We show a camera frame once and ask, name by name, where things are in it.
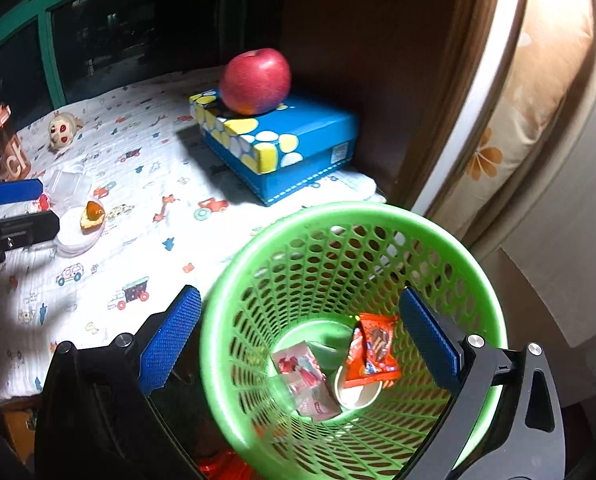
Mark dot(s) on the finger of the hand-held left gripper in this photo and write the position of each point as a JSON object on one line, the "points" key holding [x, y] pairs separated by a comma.
{"points": [[28, 227], [15, 192]]}

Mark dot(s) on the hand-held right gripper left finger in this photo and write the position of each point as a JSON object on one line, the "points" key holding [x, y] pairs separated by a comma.
{"points": [[170, 340]]}

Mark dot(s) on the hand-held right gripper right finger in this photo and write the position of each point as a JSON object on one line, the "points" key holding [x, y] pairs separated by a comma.
{"points": [[430, 340]]}

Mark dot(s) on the white plastic bowl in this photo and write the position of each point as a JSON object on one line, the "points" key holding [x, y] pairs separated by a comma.
{"points": [[73, 237]]}

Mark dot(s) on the clear plastic container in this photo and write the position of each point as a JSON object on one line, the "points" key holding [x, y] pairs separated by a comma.
{"points": [[68, 185]]}

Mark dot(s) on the orange snack wrapper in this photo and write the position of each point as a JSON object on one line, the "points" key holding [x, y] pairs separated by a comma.
{"points": [[372, 355]]}

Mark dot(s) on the green plastic basket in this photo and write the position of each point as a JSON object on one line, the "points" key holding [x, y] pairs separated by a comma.
{"points": [[238, 285]]}

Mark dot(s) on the white paper cup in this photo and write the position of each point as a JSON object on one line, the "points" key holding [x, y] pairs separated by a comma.
{"points": [[357, 397]]}

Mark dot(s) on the pink snack packet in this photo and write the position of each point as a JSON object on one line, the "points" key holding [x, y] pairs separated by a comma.
{"points": [[303, 375]]}

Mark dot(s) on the orange water bottle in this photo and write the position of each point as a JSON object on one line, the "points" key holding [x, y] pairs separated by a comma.
{"points": [[10, 155]]}

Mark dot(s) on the orange food scrap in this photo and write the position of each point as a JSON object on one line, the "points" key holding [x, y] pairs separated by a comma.
{"points": [[93, 212]]}

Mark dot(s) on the cream plush toy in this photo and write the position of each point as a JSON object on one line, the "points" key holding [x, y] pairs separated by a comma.
{"points": [[63, 132]]}

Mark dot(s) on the printed blanket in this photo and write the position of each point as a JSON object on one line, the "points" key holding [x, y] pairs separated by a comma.
{"points": [[143, 240]]}

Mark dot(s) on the blue dotted tissue box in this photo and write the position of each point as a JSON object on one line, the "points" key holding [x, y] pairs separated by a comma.
{"points": [[303, 130]]}

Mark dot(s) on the floral pillow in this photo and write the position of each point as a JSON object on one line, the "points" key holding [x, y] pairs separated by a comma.
{"points": [[527, 110]]}

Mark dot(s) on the red apple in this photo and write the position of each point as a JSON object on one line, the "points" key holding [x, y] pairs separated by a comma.
{"points": [[255, 80]]}

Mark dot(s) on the brown wooden panel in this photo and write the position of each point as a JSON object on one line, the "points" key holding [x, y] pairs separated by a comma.
{"points": [[377, 35]]}

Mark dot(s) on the green window frame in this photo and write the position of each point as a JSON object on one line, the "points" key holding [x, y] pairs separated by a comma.
{"points": [[50, 45]]}

